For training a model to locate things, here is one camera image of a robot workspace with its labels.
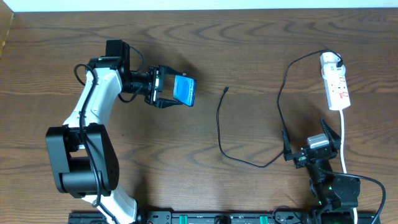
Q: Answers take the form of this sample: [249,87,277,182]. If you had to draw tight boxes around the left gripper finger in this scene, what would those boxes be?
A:
[163,65,187,80]
[155,98,182,109]

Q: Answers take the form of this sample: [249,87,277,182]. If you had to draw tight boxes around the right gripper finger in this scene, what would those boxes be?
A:
[282,129,293,161]
[320,118,341,149]

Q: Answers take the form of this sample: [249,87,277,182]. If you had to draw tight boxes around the blue Galaxy smartphone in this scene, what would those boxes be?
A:
[173,76,197,107]

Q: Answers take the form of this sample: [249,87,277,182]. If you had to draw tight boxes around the black USB charging cable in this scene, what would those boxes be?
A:
[216,49,344,169]

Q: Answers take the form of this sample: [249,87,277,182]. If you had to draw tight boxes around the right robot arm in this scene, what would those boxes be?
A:
[282,120,360,223]

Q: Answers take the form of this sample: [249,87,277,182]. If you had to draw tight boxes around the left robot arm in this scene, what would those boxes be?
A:
[45,39,186,223]

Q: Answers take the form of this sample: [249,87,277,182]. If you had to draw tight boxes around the white USB charger plug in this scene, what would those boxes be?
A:
[320,51,343,68]

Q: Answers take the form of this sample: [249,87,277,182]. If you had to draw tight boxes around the white power strip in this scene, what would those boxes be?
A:
[322,65,351,111]

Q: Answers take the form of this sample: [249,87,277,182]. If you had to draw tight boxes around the cardboard panel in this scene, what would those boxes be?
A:
[0,0,14,54]

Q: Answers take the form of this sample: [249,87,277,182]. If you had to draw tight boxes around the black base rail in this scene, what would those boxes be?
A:
[67,210,374,224]

